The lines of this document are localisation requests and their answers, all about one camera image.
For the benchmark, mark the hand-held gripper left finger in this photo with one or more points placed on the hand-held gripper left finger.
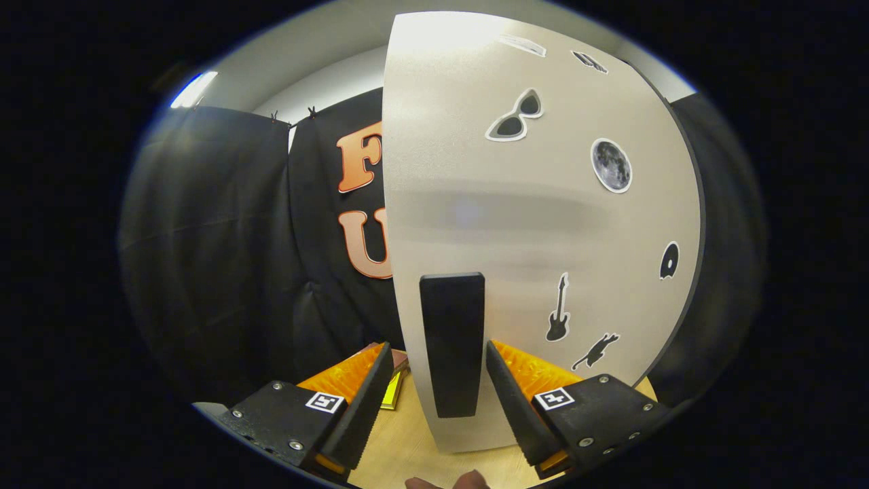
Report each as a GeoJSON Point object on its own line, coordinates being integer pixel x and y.
{"type": "Point", "coordinates": [366, 414]}

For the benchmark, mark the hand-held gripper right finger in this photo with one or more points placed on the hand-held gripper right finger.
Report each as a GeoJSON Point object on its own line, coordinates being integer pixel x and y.
{"type": "Point", "coordinates": [517, 407]}

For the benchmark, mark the yellow book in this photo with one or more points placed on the yellow book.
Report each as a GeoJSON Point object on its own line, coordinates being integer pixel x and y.
{"type": "Point", "coordinates": [394, 394]}

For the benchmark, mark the brown cover book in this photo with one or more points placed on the brown cover book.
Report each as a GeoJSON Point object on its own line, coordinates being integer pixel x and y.
{"type": "Point", "coordinates": [399, 358]}

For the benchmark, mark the black backdrop cloth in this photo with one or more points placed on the black backdrop cloth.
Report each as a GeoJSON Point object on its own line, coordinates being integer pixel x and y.
{"type": "Point", "coordinates": [204, 258]}

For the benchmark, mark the ceiling strip light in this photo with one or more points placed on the ceiling strip light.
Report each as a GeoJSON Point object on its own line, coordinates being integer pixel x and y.
{"type": "Point", "coordinates": [193, 89]}

